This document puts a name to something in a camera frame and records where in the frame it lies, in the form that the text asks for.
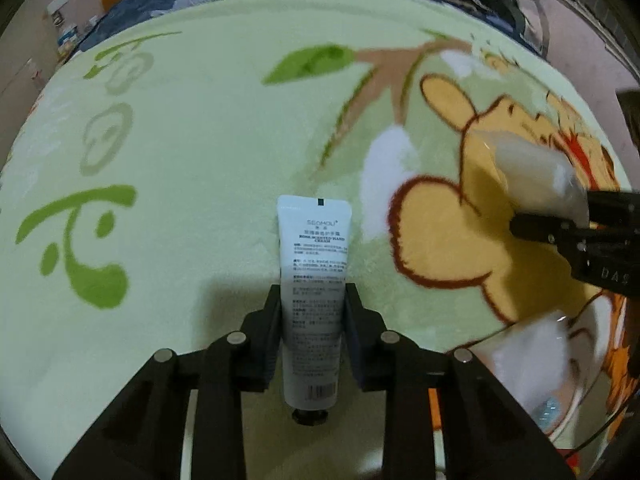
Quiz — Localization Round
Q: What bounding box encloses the thin black cable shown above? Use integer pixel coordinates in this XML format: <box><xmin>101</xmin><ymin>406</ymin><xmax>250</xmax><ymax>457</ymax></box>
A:
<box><xmin>567</xmin><ymin>400</ymin><xmax>636</xmax><ymax>458</ymax></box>

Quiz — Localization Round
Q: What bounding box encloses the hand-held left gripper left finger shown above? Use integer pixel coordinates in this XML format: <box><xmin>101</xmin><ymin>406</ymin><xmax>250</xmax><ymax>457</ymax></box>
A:
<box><xmin>52</xmin><ymin>282</ymin><xmax>286</xmax><ymax>480</ymax></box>

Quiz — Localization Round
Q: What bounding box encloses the white hand cream tube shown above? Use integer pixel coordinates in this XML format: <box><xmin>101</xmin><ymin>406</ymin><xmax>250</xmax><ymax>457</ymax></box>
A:
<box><xmin>276</xmin><ymin>194</ymin><xmax>354</xmax><ymax>424</ymax></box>

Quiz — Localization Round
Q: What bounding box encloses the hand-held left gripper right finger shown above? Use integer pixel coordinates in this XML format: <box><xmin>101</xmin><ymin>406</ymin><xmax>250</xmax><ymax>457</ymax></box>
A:
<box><xmin>345</xmin><ymin>282</ymin><xmax>576</xmax><ymax>480</ymax></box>

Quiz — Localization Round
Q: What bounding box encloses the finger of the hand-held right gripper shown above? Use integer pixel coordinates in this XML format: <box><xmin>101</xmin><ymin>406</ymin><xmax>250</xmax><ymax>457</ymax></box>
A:
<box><xmin>584</xmin><ymin>189</ymin><xmax>640</xmax><ymax>225</ymax></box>
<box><xmin>509</xmin><ymin>211</ymin><xmax>592</xmax><ymax>250</ymax></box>

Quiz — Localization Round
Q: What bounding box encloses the small blue foil packet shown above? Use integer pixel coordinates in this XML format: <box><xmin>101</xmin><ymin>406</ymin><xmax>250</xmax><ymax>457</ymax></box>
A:
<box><xmin>531</xmin><ymin>394</ymin><xmax>567</xmax><ymax>424</ymax></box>

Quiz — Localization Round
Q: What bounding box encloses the green cartoon printed blanket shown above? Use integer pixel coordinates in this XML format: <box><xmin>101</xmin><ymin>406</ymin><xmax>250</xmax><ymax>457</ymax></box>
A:
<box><xmin>0</xmin><ymin>0</ymin><xmax>640</xmax><ymax>480</ymax></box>

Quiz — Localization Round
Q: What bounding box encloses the clear plastic bag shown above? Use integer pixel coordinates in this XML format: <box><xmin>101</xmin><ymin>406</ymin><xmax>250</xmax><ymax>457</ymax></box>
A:
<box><xmin>479</xmin><ymin>126</ymin><xmax>590</xmax><ymax>227</ymax></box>

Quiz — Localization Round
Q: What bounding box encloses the cluttered bedside shelf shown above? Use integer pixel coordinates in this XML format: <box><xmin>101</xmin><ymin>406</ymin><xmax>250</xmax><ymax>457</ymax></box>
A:
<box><xmin>46</xmin><ymin>0</ymin><xmax>98</xmax><ymax>63</ymax></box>

